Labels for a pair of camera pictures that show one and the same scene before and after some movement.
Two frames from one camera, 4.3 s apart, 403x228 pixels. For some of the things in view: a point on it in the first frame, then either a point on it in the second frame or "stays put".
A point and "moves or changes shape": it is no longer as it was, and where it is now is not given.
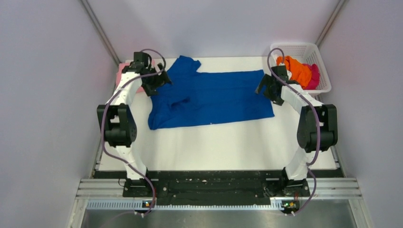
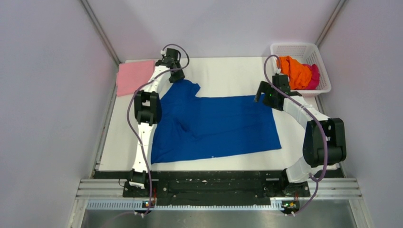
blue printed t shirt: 195,98 moves or changes shape
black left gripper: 161,80 → 179,76
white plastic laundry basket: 306,53 stays put
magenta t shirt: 315,76 stays put
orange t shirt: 301,73 stays put
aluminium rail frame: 349,188 stays put
